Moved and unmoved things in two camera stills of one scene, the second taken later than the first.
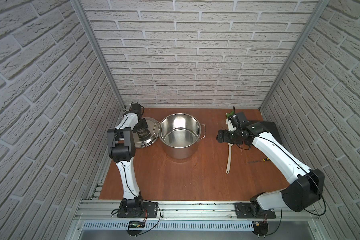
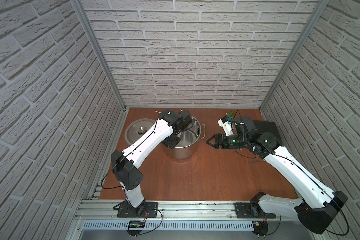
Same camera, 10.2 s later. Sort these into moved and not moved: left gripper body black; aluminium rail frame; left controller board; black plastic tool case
Moved: left gripper body black
Not moved: aluminium rail frame; left controller board; black plastic tool case
